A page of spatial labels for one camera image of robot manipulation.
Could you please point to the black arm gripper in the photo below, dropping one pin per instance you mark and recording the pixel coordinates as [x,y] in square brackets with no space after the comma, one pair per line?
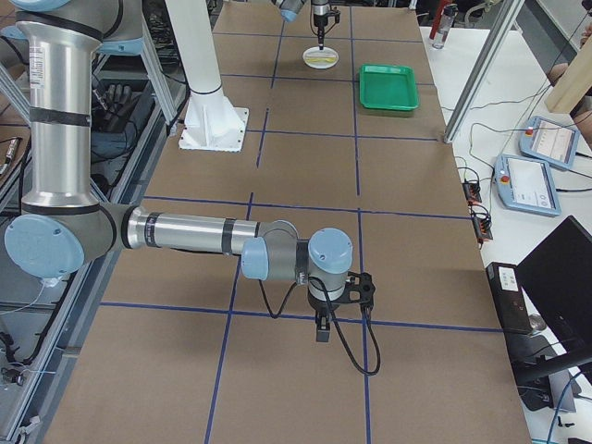
[320,306]

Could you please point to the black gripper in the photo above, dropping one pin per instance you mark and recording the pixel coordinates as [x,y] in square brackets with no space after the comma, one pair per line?
[319,8]

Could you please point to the white round plate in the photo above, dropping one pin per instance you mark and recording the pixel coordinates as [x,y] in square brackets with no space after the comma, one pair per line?
[315,51]

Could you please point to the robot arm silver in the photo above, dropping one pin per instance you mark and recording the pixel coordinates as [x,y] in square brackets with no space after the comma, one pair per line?
[290,9]
[63,226]

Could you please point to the yellow plastic spoon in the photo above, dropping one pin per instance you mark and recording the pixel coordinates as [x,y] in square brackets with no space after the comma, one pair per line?
[321,60]

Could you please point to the green plastic tray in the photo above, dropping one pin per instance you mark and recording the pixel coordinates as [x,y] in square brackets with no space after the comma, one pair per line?
[387,87]

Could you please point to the red capped water bottle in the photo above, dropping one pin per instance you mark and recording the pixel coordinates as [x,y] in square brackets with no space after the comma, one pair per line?
[446,21]

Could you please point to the brown paper table cover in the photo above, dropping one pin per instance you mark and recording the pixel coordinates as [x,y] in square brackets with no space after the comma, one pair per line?
[184,349]

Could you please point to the black power strip near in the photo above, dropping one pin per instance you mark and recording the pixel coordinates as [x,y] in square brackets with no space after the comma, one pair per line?
[482,226]

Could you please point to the black power strip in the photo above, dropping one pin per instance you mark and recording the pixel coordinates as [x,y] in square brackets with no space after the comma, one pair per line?
[482,226]
[471,190]

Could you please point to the black desktop box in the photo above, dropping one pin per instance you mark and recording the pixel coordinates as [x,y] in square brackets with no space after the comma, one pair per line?
[508,297]

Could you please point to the black power strip far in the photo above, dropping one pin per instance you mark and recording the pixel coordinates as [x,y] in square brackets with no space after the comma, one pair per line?
[471,190]

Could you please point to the black computer monitor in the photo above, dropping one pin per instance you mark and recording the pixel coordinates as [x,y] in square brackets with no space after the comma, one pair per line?
[556,277]

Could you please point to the near teach pendant tablet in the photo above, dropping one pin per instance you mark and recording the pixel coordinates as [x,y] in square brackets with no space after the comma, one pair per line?
[526,184]

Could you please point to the teach pendant tablet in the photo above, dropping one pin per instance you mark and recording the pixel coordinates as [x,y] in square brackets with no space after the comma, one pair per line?
[550,141]
[526,184]

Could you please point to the far teach pendant tablet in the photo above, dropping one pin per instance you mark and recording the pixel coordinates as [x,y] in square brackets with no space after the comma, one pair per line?
[550,141]

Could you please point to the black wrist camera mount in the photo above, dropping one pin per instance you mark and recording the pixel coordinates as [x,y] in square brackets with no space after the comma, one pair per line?
[359,289]

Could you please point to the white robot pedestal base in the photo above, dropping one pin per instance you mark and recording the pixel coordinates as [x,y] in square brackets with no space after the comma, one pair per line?
[211,122]

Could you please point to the aluminium frame post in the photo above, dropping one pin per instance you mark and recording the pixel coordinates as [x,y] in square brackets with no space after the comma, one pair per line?
[494,41]

